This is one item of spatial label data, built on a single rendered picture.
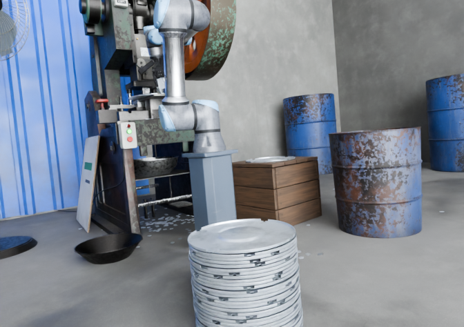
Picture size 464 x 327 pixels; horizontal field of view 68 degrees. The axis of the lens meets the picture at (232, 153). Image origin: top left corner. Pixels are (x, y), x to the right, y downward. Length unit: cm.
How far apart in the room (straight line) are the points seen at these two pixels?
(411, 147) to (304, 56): 332
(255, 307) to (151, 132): 134
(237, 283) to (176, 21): 101
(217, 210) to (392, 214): 77
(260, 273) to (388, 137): 97
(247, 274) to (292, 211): 109
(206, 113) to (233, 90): 252
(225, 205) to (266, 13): 336
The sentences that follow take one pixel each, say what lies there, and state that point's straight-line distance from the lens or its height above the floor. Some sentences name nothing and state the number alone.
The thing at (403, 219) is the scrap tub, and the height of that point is 8.
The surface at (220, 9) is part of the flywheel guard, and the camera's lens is 219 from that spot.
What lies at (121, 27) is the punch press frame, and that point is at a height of 119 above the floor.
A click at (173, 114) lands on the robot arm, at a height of 62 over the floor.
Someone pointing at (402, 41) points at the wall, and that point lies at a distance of 478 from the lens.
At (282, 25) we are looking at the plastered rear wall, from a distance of 469.
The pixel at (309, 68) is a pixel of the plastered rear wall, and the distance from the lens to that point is 489.
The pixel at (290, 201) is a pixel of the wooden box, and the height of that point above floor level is 14.
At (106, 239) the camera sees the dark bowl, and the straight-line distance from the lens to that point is 188.
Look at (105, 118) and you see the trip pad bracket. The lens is 192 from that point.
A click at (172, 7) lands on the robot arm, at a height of 103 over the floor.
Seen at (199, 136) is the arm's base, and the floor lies 52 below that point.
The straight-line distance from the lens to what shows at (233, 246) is 87.
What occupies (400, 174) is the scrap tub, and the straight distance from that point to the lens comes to 167.
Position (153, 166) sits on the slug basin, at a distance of 211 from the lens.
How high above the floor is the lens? 52
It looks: 3 degrees down
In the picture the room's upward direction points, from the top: 5 degrees counter-clockwise
